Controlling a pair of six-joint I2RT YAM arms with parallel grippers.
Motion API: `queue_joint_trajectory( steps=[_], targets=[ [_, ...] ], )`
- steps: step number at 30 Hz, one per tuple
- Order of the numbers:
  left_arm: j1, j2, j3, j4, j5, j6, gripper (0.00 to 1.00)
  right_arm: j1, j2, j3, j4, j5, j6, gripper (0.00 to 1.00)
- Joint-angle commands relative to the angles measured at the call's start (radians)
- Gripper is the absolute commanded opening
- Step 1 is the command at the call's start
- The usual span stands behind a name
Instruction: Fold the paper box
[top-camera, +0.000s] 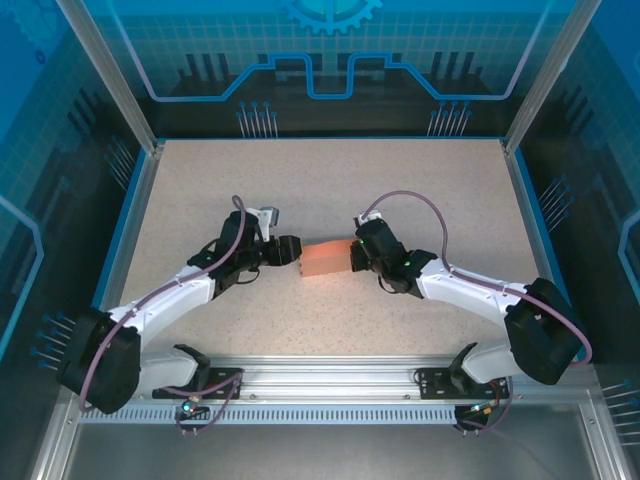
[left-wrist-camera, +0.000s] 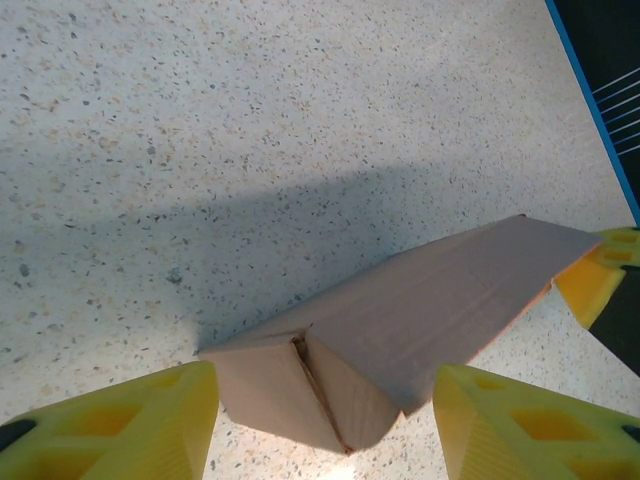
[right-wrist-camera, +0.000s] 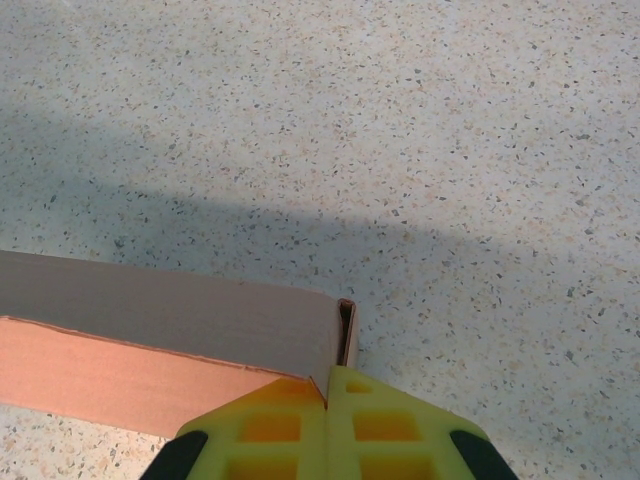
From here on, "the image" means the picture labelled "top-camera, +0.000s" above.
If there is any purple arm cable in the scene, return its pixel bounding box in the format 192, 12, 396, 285
78, 195, 247, 437
362, 190, 595, 437

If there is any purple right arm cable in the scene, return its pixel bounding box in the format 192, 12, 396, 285
362, 190, 595, 437

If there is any cable connector with green light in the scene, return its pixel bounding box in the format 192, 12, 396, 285
467, 398, 503, 419
180, 394, 210, 420

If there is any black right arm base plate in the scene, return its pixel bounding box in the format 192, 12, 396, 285
417, 367, 519, 401

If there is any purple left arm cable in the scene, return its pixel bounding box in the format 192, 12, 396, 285
78, 195, 247, 437

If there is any slotted grey cable duct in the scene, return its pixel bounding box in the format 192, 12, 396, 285
77, 404, 481, 425

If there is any orange paper box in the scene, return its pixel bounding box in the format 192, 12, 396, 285
298, 238, 354, 278

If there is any aluminium mounting rail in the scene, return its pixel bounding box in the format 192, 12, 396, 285
64, 353, 596, 402

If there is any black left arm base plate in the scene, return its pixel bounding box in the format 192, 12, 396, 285
152, 367, 244, 401

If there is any grey metal shelf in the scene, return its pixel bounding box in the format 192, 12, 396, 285
29, 389, 631, 480

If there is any aluminium frame post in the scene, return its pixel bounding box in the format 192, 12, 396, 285
502, 0, 595, 155
54, 0, 167, 155

